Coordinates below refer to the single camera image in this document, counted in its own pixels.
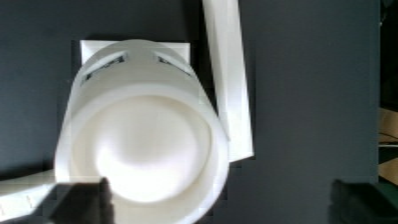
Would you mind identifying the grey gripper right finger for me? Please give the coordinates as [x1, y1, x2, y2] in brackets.
[328, 180, 398, 224]

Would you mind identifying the white right fence block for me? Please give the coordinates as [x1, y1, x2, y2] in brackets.
[202, 0, 253, 162]

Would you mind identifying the white lamp base with tags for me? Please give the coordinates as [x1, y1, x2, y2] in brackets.
[79, 39, 189, 72]

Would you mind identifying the white lamp shade with tags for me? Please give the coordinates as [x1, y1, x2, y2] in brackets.
[54, 40, 228, 224]

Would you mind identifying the white front fence bar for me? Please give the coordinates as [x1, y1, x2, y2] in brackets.
[0, 171, 54, 222]

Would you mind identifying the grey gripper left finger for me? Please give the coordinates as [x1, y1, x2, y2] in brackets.
[40, 177, 115, 224]

